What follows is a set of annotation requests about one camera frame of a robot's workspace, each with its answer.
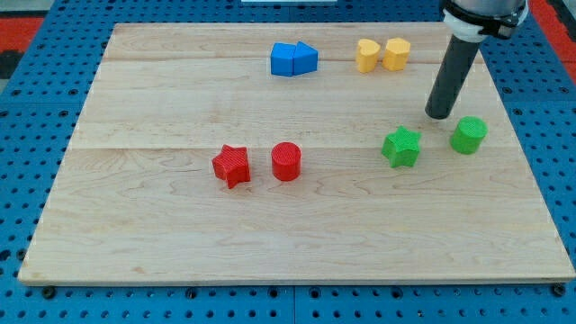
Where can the green cylinder block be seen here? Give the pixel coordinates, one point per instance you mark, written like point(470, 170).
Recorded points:
point(468, 135)

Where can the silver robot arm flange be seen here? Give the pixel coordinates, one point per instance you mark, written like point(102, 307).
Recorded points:
point(475, 20)

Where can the red cylinder block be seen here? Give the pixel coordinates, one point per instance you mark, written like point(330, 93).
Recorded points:
point(286, 161)

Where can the red star block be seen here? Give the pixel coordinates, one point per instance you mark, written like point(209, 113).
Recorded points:
point(232, 165)

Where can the wooden board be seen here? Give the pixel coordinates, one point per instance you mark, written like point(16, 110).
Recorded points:
point(136, 201)

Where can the blue triangle block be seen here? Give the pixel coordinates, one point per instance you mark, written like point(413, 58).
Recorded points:
point(305, 59)

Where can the blue cube block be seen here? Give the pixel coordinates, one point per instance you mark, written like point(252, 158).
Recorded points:
point(281, 59)

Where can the green star block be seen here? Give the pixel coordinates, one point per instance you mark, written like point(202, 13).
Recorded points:
point(401, 147)

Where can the yellow heart block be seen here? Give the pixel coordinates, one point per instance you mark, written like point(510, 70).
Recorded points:
point(367, 55)

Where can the yellow hexagon block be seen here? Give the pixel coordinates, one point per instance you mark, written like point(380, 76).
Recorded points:
point(396, 54)

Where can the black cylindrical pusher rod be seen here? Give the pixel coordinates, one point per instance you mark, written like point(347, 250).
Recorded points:
point(456, 64)

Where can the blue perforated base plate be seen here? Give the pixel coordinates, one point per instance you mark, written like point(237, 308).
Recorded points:
point(44, 96)

